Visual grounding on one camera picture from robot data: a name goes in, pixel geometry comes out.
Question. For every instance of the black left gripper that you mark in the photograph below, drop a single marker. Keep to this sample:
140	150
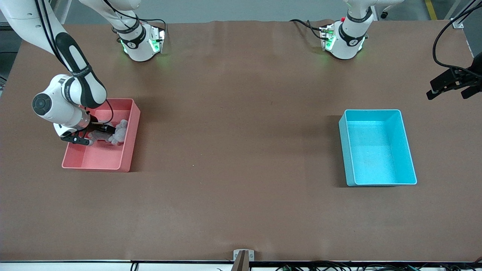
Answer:
472	73

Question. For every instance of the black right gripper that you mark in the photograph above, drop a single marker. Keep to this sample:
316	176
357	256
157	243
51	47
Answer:
96	128

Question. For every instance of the slim grey plush toy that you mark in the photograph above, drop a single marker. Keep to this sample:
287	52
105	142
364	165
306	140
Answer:
120	131

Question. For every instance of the round grey plush toy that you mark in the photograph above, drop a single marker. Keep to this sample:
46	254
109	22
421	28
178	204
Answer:
99	138

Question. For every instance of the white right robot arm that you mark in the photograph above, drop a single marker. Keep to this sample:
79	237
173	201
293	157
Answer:
56	109

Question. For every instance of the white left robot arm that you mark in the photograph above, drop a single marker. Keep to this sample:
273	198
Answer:
346	49

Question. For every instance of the pink plastic box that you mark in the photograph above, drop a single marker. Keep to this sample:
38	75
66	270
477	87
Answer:
105	158

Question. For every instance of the blue plastic box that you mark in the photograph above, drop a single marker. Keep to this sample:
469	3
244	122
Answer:
376	165

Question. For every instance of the black round floor object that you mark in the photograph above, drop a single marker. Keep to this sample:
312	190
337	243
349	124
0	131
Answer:
384	14

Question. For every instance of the metal base connector plate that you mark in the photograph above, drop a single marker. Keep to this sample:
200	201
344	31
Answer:
161	35
324	35

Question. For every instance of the brown table mat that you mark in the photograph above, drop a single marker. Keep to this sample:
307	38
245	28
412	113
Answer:
241	210

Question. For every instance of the aluminium frame profile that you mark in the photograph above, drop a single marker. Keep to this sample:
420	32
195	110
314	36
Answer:
458	23

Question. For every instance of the grey metal bracket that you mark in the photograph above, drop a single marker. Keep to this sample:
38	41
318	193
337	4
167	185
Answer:
236	255

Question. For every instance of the brown camera post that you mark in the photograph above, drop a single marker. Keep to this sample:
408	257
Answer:
241	263

